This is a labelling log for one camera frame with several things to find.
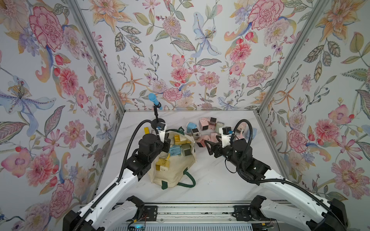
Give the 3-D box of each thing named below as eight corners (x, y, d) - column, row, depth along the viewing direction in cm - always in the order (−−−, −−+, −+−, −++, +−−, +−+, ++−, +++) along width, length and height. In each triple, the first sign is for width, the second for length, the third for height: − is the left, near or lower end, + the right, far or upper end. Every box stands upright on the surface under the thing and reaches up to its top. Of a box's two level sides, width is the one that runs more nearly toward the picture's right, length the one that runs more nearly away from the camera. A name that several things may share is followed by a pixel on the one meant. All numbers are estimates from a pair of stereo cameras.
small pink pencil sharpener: (208, 129, 110) (209, 124, 105) (207, 121, 115) (208, 116, 110) (216, 129, 110) (217, 124, 105) (215, 121, 115) (216, 116, 110)
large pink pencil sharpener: (202, 131, 109) (203, 126, 104) (198, 123, 114) (198, 118, 109) (208, 129, 110) (209, 124, 106) (204, 122, 115) (204, 117, 110)
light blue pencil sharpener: (185, 132, 109) (186, 126, 103) (188, 127, 112) (188, 121, 106) (193, 135, 108) (193, 129, 102) (195, 130, 111) (196, 124, 105)
